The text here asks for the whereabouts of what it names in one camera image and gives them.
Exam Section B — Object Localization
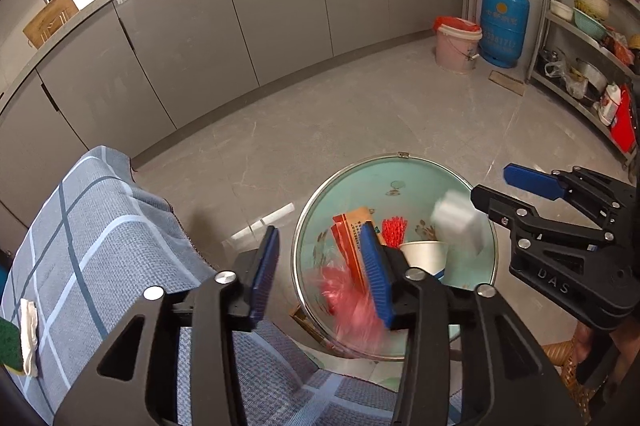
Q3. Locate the wooden cutting board left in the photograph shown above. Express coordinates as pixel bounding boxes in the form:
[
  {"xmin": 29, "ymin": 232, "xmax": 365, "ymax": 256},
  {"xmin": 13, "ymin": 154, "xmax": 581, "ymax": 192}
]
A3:
[{"xmin": 23, "ymin": 0, "xmax": 79, "ymax": 49}]

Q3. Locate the white blue paper cup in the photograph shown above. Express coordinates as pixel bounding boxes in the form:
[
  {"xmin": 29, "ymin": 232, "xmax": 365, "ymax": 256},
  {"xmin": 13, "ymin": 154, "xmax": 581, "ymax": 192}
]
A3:
[{"xmin": 399, "ymin": 241, "xmax": 449, "ymax": 281}]

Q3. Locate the red plastic bag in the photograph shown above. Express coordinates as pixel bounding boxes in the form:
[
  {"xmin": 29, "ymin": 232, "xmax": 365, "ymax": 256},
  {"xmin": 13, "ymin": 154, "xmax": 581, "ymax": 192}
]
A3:
[{"xmin": 309, "ymin": 262, "xmax": 385, "ymax": 358}]

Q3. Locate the steel shelf rack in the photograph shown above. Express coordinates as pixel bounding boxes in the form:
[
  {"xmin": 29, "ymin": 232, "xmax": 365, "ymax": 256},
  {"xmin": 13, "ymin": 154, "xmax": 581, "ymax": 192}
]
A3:
[{"xmin": 525, "ymin": 0, "xmax": 639, "ymax": 140}]

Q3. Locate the blue gas cylinder right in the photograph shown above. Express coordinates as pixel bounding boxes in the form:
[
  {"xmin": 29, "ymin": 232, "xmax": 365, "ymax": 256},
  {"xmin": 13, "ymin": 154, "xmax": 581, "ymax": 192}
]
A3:
[{"xmin": 480, "ymin": 0, "xmax": 530, "ymax": 68}]

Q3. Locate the wicker chair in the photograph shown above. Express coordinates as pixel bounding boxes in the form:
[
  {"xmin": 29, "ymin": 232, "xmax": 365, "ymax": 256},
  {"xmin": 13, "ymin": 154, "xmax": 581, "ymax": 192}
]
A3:
[{"xmin": 542, "ymin": 339, "xmax": 594, "ymax": 418}]

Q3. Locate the white crumpled tissue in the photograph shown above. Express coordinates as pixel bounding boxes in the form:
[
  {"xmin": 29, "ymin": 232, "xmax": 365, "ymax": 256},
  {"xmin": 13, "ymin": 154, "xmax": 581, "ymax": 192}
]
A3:
[{"xmin": 20, "ymin": 298, "xmax": 38, "ymax": 377}]

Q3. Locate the green scouring pad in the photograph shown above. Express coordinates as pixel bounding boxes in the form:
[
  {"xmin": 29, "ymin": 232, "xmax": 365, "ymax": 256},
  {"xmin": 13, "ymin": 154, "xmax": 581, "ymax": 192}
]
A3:
[{"xmin": 0, "ymin": 318, "xmax": 24, "ymax": 375}]

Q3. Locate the white sponge block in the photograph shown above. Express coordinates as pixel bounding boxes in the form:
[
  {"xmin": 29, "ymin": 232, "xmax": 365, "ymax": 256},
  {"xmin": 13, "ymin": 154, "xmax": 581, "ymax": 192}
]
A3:
[{"xmin": 431, "ymin": 190, "xmax": 484, "ymax": 257}]

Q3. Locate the red mesh net bag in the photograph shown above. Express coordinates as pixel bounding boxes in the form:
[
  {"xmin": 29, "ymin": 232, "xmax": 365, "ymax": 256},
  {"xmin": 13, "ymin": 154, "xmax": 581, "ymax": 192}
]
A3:
[{"xmin": 381, "ymin": 216, "xmax": 408, "ymax": 248}]

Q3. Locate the orange cardboard box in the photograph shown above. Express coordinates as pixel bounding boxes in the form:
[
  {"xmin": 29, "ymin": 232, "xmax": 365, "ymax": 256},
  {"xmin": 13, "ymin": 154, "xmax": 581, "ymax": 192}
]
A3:
[{"xmin": 331, "ymin": 206, "xmax": 385, "ymax": 294}]

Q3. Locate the grey kitchen cabinet run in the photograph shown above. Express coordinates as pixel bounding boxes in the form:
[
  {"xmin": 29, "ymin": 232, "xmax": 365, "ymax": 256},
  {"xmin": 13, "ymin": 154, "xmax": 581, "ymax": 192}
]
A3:
[{"xmin": 1, "ymin": 0, "xmax": 463, "ymax": 226}]

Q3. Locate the teal enamel trash basin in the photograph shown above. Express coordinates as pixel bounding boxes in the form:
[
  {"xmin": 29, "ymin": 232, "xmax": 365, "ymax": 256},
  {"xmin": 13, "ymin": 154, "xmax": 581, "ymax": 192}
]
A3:
[{"xmin": 291, "ymin": 153, "xmax": 498, "ymax": 361}]

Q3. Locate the blue checked table cloth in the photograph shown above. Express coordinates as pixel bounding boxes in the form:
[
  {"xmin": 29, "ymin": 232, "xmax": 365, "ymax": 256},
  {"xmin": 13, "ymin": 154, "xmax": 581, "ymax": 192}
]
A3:
[{"xmin": 1, "ymin": 146, "xmax": 396, "ymax": 425}]

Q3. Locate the pink bucket red liner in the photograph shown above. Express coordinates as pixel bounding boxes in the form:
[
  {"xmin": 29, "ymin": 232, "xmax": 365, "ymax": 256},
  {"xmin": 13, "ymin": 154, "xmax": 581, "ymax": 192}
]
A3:
[{"xmin": 433, "ymin": 16, "xmax": 483, "ymax": 74}]

